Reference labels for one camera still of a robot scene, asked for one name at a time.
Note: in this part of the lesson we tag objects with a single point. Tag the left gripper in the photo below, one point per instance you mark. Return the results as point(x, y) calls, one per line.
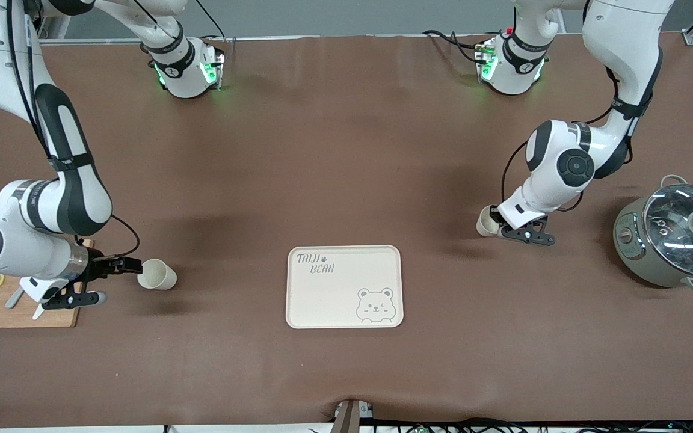
point(494, 214)

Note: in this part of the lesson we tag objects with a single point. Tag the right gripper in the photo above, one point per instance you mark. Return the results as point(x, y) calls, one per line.
point(97, 267)

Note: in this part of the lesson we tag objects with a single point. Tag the white IKEA cup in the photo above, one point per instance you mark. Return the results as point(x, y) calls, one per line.
point(160, 276)
point(485, 225)

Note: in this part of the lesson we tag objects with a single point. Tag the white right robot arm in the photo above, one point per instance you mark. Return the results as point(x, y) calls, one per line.
point(70, 198)

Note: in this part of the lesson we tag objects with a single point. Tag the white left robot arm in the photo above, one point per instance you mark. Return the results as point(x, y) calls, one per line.
point(563, 162)

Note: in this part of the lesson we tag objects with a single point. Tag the cream bear print tray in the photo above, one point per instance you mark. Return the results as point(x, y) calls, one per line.
point(334, 300)

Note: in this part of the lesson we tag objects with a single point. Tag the white plastic knife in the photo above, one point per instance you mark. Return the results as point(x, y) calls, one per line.
point(38, 311)

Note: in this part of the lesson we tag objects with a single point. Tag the grey plastic knife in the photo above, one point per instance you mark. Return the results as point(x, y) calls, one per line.
point(14, 298)

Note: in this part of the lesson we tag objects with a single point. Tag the wooden cutting board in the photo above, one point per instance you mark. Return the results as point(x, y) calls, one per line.
point(15, 317)

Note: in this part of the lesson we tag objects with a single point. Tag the grey pot with glass lid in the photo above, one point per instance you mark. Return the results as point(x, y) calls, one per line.
point(641, 258)

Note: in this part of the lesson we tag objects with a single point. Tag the glass pot lid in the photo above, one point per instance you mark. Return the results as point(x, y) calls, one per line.
point(671, 240)

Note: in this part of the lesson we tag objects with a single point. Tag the table edge mount bracket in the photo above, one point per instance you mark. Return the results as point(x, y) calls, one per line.
point(352, 418)

